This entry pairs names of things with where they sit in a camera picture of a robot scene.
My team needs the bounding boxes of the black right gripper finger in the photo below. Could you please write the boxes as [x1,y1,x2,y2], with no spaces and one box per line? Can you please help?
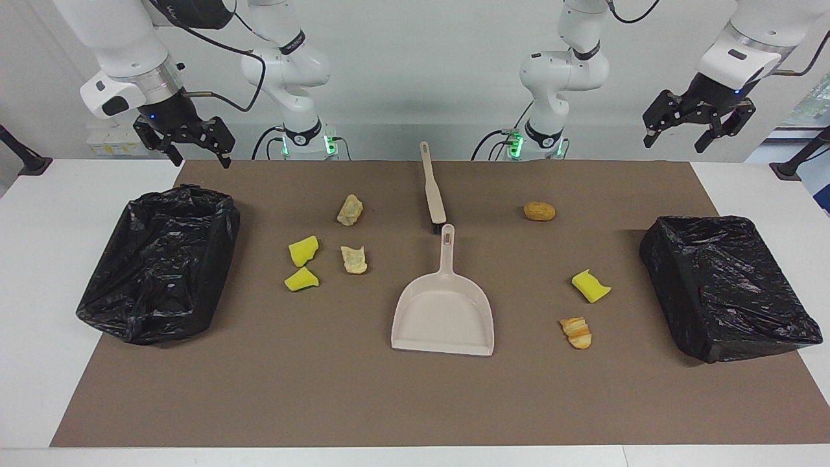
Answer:
[195,116,236,170]
[134,117,184,167]

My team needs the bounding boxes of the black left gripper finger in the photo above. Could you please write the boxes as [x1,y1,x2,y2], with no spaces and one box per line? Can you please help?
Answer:
[643,90,691,149]
[694,100,757,155]

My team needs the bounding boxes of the yellow sponge piece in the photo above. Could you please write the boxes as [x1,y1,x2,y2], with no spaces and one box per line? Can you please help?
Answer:
[288,235,320,268]
[284,267,320,292]
[571,269,612,304]

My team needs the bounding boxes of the pale toy dumpling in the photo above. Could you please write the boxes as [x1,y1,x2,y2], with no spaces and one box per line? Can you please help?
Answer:
[337,194,364,227]
[340,245,368,274]

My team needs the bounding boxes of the beige hand brush black bristles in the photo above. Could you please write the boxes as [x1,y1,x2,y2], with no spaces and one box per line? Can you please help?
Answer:
[419,141,448,234]

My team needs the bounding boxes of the toy croissant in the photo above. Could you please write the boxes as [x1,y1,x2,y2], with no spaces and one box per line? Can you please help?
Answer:
[560,317,593,350]

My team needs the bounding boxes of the beige plastic dustpan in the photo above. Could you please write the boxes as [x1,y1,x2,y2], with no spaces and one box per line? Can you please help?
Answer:
[391,224,495,357]

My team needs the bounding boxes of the black bag lined bin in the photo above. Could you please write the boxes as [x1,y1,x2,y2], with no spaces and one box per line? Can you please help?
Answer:
[639,215,824,364]
[76,184,241,346]

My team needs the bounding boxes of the black stand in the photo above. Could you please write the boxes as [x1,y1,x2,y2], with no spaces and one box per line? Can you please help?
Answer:
[770,126,830,181]
[0,125,54,176]

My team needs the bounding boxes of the glass window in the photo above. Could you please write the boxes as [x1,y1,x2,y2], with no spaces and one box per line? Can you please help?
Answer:
[781,75,830,127]

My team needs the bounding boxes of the brown table mat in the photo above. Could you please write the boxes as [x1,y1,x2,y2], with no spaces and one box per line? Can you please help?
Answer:
[51,160,830,448]

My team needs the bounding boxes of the black right base cables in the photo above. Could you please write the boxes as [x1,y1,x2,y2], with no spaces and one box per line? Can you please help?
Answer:
[252,125,286,161]

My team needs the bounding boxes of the black base cables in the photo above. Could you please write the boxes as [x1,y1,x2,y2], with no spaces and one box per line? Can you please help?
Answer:
[471,128,519,161]
[252,125,286,161]

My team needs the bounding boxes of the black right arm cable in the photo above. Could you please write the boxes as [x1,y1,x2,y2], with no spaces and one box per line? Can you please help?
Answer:
[146,0,268,112]

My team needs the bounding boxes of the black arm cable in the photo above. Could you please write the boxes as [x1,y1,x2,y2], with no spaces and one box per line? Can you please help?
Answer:
[146,0,268,112]
[606,0,830,77]

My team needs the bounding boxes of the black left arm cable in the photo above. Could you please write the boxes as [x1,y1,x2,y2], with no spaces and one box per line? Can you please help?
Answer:
[606,0,830,77]

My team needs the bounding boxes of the black left base cables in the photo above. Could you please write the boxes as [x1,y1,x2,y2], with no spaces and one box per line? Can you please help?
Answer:
[471,128,519,161]

